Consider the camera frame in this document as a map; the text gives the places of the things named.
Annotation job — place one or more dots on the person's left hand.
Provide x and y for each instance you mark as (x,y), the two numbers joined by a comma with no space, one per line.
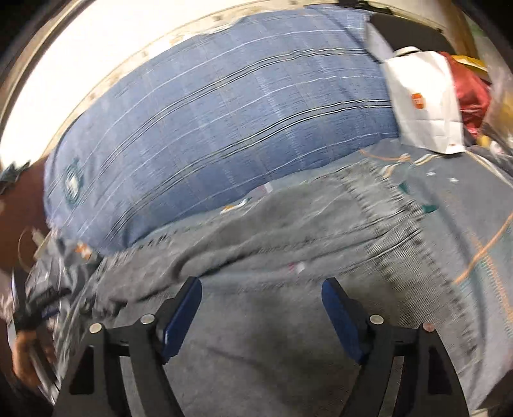
(28,361)

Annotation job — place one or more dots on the red bag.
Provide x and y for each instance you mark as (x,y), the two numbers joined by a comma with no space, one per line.
(473,92)

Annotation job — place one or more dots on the blue plaid pillow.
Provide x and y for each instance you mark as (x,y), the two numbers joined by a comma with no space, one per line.
(220,120)

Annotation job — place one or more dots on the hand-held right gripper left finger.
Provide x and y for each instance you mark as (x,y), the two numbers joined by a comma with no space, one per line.
(182,318)

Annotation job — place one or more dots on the grey star-printed bed sheet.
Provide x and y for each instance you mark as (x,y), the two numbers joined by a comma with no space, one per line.
(473,208)

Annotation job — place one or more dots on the grey denim pants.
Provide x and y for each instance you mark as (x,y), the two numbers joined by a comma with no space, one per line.
(260,248)

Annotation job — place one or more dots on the white paper bag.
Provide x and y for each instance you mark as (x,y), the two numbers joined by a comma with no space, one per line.
(425,104)

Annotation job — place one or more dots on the brown wooden nightstand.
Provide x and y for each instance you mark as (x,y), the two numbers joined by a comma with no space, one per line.
(24,216)

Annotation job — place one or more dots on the clear plastic bag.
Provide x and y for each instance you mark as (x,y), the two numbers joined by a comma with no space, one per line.
(499,80)

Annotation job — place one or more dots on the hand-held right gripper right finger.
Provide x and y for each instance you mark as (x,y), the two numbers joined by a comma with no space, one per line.
(342,320)

